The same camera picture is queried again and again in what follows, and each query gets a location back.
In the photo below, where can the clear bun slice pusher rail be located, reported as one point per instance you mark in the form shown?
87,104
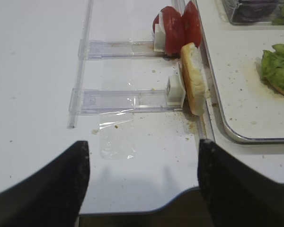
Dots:
91,102

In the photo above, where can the white bun bottom slice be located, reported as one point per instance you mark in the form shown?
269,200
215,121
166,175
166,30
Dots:
193,79

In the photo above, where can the clear plastic vegetable container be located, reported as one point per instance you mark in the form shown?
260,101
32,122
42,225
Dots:
228,7

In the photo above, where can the white bun slice pusher block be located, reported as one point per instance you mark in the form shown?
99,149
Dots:
175,89

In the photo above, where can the clear tomato pusher rail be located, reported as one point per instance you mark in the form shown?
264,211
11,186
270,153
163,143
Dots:
100,50

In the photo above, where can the green lettuce leaf on bun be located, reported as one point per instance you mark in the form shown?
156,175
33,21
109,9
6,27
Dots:
272,65

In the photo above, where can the metal baking tray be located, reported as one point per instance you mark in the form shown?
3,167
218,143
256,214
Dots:
252,112

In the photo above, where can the purple cabbage leaf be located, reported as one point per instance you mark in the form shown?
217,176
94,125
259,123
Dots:
250,11

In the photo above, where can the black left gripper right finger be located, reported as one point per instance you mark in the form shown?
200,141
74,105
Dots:
235,194

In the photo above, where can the white tomato pusher block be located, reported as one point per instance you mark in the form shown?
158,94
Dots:
159,39

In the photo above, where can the clear left stop bar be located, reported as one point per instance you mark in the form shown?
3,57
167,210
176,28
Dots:
81,63

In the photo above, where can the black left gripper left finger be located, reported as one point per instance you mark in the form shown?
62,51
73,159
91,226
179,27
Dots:
51,197

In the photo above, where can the red tomato slice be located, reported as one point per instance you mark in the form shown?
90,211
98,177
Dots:
191,23
170,21

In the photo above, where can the bun base under lettuce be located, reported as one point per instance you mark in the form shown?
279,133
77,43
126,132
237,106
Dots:
277,88

